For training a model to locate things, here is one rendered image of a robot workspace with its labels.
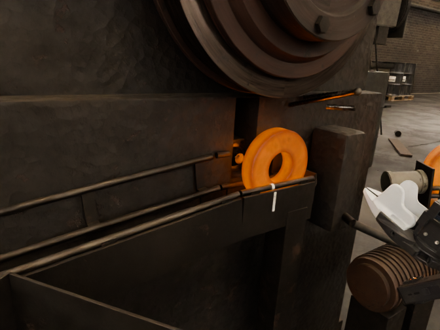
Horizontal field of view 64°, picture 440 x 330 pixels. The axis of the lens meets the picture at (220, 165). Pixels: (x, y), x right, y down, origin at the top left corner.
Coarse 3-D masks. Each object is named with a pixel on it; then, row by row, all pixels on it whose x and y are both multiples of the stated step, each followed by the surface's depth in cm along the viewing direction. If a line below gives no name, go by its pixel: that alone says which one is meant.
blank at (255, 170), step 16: (272, 128) 69; (256, 144) 67; (272, 144) 67; (288, 144) 70; (304, 144) 72; (256, 160) 66; (288, 160) 73; (304, 160) 74; (256, 176) 67; (288, 176) 72
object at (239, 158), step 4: (236, 148) 75; (232, 152) 75; (236, 152) 74; (240, 152) 75; (232, 156) 74; (236, 156) 74; (240, 156) 75; (232, 160) 75; (236, 160) 74; (240, 160) 75; (232, 164) 76; (236, 164) 75
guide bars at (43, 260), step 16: (240, 192) 63; (256, 192) 65; (192, 208) 58; (144, 224) 53; (160, 224) 55; (96, 240) 50; (112, 240) 51; (48, 256) 47; (64, 256) 47; (0, 272) 44; (16, 272) 44
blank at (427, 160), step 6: (432, 150) 87; (438, 150) 85; (432, 156) 85; (438, 156) 84; (426, 162) 87; (432, 162) 85; (438, 162) 85; (438, 168) 85; (438, 174) 86; (438, 180) 86; (432, 192) 87; (438, 192) 87
